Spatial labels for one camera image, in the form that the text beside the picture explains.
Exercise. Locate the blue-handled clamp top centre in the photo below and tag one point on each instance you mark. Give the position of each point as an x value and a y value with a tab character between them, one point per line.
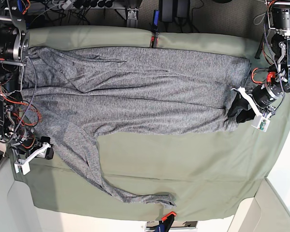
154	28

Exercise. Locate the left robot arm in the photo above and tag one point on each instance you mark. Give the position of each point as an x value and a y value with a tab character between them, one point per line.
272	83

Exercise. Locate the grey heathered T-shirt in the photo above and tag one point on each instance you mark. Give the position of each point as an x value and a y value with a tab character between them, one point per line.
87	93

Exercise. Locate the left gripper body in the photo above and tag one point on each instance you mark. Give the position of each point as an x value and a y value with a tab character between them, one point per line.
265	95

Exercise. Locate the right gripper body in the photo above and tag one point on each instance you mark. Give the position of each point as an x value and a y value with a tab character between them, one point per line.
26	142

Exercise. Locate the grey metal mount bracket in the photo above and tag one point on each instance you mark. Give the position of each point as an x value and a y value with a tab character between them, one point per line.
132	18

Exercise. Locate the white power strip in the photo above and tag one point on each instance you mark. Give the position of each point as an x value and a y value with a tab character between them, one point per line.
62	4

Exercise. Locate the orange clamp near edge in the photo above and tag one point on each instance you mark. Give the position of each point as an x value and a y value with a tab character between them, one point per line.
166	222

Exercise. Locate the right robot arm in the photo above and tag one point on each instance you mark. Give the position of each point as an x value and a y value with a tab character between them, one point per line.
17	116

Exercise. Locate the green table cloth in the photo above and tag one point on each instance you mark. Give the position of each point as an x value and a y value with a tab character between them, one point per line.
207	174

